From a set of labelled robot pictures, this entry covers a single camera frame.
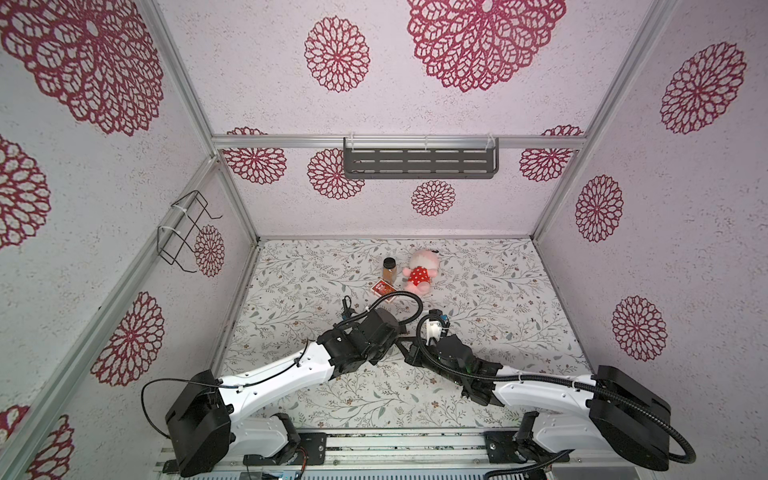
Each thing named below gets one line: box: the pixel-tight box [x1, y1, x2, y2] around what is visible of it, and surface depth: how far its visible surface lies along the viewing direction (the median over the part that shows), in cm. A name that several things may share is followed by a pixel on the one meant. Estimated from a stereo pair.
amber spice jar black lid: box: [382, 256, 397, 285], surface depth 103 cm
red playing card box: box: [370, 279, 397, 303], surface depth 105 cm
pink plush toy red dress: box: [402, 250, 440, 296], surface depth 105 cm
